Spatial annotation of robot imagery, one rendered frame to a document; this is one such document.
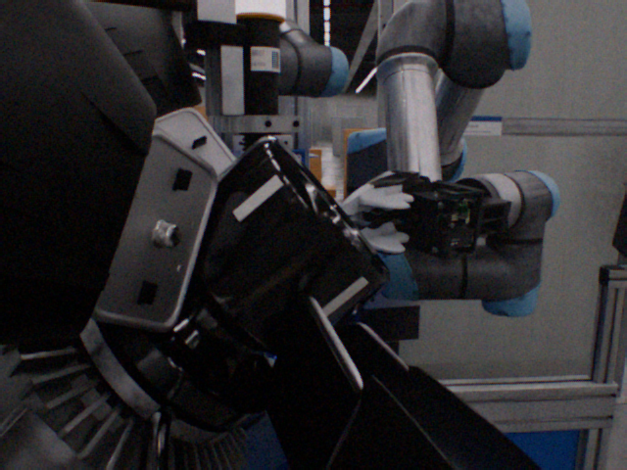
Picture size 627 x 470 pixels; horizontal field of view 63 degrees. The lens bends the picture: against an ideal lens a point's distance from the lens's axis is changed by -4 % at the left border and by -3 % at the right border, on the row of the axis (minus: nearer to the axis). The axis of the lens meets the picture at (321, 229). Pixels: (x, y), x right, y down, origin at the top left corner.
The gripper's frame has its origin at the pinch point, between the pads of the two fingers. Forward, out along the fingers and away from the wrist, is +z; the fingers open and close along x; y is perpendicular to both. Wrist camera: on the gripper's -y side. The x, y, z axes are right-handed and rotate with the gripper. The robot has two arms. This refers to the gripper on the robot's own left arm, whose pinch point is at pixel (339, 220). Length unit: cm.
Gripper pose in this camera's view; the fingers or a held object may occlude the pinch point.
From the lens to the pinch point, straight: 53.0
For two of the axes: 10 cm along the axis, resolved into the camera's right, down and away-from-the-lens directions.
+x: -0.6, 9.6, 2.7
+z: -7.8, 1.2, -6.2
